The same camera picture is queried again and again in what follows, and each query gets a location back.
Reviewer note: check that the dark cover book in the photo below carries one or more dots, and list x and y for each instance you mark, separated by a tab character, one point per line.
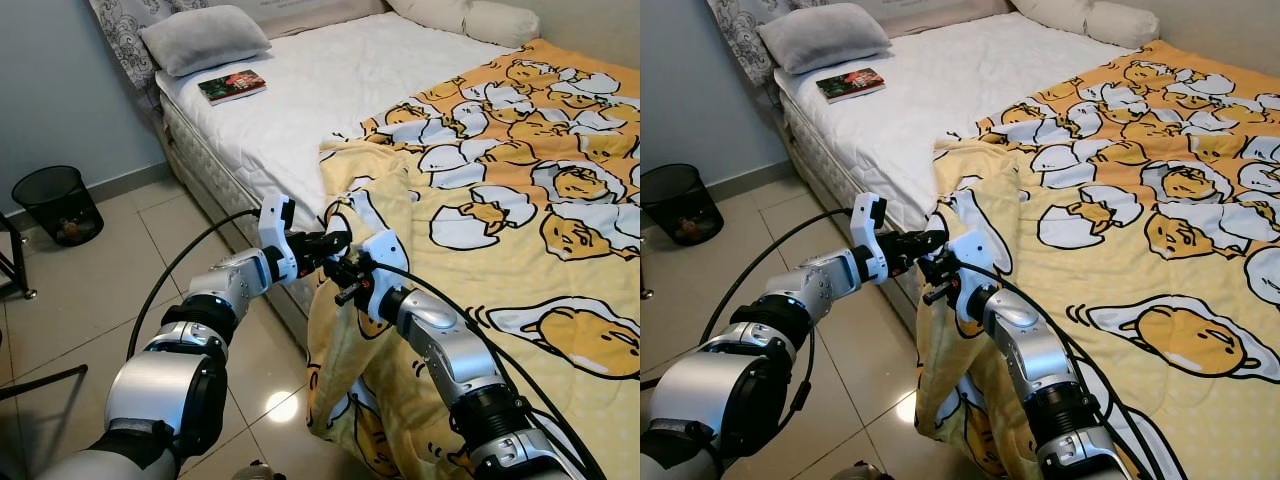
232	87
850	85

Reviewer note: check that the yellow egg print blanket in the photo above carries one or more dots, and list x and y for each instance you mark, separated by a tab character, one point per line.
1150	250
540	250

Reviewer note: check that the clear bottle with orange label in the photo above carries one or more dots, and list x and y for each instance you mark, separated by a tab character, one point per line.
693	232

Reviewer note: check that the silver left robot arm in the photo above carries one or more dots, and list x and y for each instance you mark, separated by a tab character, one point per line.
165	390
740	390

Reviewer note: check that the white quilted mattress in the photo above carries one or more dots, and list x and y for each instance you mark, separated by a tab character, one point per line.
950	100
330	100

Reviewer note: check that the dark left robot leg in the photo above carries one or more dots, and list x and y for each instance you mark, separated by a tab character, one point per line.
860	472
258	472

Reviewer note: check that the black mesh waste bin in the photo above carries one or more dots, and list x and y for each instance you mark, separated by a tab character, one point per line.
680	200
55	200

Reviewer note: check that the beige knotted bolster pillow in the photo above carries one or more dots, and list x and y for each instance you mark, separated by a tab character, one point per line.
470	20
1090	20

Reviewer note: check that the grey floral printed mattress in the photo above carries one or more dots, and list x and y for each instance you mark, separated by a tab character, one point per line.
120	20
740	20

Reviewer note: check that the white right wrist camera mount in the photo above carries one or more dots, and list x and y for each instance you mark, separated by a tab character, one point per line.
975	255
385	255

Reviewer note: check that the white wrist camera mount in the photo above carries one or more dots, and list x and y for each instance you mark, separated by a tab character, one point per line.
385	255
275	235
866	235
975	255

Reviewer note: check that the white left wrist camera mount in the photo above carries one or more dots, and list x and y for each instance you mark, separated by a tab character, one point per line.
275	235
866	235

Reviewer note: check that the black metal furniture frame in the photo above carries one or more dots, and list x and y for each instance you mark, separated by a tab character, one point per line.
45	382

